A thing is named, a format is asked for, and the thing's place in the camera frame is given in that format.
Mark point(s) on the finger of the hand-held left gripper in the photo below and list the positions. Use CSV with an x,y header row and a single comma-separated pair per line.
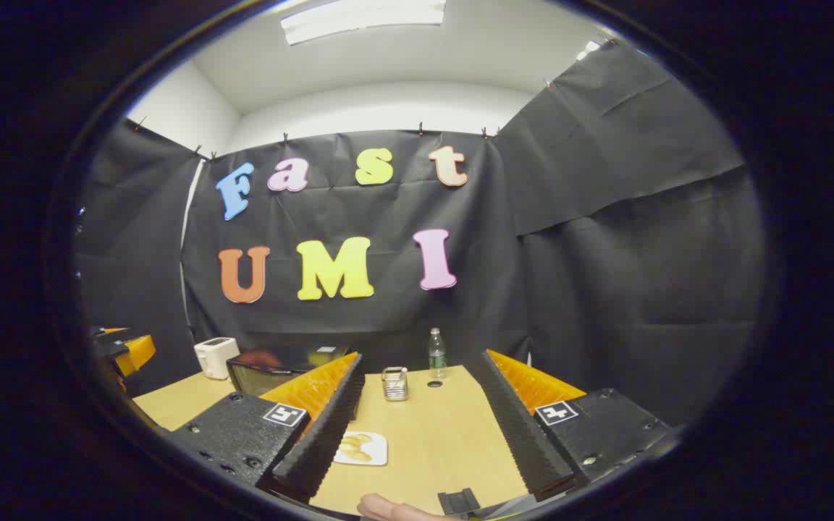
x,y
111,331
138,353

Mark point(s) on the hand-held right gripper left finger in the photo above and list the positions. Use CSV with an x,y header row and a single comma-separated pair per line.
x,y
326,434

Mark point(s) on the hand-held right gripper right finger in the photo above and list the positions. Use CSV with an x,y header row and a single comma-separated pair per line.
x,y
518,434

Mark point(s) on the black electric oven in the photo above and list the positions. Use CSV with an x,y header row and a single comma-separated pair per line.
x,y
279,376

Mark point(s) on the white square plate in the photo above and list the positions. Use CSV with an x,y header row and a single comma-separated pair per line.
x,y
378,452

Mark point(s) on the white toaster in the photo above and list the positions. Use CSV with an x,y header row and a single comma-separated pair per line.
x,y
216,358

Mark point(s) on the metal mesh holder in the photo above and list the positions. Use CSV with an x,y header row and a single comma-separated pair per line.
x,y
394,385

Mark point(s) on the clear plastic water bottle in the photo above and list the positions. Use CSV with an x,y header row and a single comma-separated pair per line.
x,y
437,356

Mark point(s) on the black backdrop cloth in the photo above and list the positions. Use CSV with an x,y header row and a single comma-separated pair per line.
x,y
605,253

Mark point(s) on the ceiling light panel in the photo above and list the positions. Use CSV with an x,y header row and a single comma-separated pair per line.
x,y
363,18

